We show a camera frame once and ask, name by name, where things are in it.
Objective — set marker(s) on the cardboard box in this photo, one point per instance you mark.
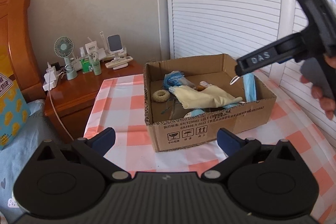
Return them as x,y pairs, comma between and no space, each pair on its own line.
184,132

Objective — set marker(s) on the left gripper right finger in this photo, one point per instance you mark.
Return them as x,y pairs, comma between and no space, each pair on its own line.
238,151

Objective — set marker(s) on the blue surgical face mask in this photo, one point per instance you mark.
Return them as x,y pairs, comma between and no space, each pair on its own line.
249,90

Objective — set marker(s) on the blue drawstring pouch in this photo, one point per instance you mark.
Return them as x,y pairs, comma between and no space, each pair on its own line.
173,106

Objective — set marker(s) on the pink checkered tablecloth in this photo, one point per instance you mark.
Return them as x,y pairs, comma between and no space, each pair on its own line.
120,104

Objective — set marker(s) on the white power strip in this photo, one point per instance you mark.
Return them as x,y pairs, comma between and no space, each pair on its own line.
51,77

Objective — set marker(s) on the blue white plush toy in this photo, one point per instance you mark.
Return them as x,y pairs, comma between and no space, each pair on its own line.
195,112

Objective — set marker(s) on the white louvered wardrobe doors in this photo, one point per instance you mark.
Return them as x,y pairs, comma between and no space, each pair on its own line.
236,3

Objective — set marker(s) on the green small bottle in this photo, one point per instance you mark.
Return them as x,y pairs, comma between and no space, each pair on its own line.
85,65

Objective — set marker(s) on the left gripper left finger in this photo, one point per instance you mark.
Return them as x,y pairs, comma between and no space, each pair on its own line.
92,151

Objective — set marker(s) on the person right hand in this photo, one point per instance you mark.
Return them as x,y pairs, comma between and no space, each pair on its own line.
320,72

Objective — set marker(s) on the cream knitted hair scrunchie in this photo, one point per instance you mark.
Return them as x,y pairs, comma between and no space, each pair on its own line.
160,96

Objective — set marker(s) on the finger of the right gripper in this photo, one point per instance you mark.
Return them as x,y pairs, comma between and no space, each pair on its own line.
242,68

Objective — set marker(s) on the green tube bottle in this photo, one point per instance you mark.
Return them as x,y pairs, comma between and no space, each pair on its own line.
95,63

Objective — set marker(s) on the yellow blue paper bag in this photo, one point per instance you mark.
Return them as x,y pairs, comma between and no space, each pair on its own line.
14,110

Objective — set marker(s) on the blue bed sheet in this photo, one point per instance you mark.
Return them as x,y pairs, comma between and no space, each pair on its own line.
15,155

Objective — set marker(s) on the yellow cleaning cloth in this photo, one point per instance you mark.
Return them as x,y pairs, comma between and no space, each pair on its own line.
211,97

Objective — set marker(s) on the green desk fan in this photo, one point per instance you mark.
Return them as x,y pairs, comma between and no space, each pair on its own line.
63,48

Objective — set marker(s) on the wooden bed headboard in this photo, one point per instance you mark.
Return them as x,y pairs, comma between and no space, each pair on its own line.
15,41

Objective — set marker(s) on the wooden nightstand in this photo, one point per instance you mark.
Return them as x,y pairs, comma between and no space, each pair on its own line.
69,105

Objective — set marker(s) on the white remote control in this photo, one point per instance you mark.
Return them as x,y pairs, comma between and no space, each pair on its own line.
118,62

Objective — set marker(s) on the phone stand mirror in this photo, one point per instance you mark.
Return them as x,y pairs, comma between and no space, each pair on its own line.
115,47

